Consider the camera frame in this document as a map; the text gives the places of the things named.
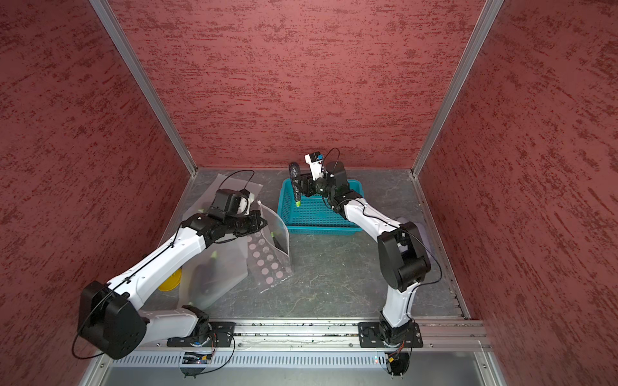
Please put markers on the corner aluminium post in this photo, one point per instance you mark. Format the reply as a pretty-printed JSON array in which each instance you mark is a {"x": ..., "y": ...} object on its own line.
[
  {"x": 113, "y": 28},
  {"x": 476, "y": 41}
]

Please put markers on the purple roller right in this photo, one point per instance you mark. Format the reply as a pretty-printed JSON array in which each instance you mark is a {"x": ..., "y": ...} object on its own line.
[{"x": 421, "y": 231}]

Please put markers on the right corner aluminium post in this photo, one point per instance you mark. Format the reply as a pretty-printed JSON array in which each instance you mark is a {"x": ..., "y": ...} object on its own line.
[{"x": 476, "y": 41}]

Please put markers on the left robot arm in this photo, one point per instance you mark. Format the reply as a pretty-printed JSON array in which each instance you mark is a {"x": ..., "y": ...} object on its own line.
[{"x": 110, "y": 316}]

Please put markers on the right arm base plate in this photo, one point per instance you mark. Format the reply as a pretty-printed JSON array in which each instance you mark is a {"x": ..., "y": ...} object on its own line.
[{"x": 383, "y": 335}]

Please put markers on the clear zip-top bag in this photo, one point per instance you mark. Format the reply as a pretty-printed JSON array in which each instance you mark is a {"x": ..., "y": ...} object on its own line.
[
  {"x": 231, "y": 269},
  {"x": 207, "y": 193}
]

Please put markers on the aluminium front rail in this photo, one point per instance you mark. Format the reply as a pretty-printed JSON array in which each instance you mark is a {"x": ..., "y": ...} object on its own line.
[{"x": 312, "y": 344}]

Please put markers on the left circuit board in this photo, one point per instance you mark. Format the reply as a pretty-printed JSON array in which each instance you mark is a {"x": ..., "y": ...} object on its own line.
[{"x": 196, "y": 358}]

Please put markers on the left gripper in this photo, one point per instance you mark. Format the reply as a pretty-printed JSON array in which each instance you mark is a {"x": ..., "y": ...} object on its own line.
[{"x": 255, "y": 217}]

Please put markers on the pink dotted zip-top bag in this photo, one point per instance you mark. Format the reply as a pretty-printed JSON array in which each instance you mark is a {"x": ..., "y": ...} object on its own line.
[{"x": 268, "y": 266}]

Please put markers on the teal plastic basket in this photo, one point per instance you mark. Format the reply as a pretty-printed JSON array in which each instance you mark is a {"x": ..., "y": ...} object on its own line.
[{"x": 312, "y": 217}]

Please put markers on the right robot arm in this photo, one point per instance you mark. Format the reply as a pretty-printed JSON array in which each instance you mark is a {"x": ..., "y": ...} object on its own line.
[{"x": 403, "y": 258}]

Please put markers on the eggplant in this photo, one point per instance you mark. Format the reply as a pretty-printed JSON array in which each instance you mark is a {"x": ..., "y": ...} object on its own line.
[
  {"x": 203, "y": 277},
  {"x": 295, "y": 173},
  {"x": 280, "y": 242}
]

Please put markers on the left corner aluminium post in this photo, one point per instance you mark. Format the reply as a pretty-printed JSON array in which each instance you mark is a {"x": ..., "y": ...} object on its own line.
[{"x": 113, "y": 28}]

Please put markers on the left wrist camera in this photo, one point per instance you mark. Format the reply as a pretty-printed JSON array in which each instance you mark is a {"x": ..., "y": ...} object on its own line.
[{"x": 228, "y": 202}]

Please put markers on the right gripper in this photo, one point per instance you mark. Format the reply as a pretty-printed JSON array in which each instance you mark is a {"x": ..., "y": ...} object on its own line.
[{"x": 308, "y": 184}]

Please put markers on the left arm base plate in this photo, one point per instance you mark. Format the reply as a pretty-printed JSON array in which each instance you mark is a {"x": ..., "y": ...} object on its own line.
[{"x": 205, "y": 335}]

